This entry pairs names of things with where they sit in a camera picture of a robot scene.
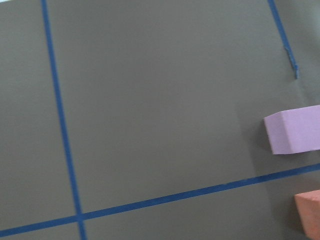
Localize orange foam cube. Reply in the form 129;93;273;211
294;190;320;240

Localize brown paper table cover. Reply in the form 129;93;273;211
0;0;320;240

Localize pink foam cube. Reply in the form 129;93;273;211
263;105;320;155

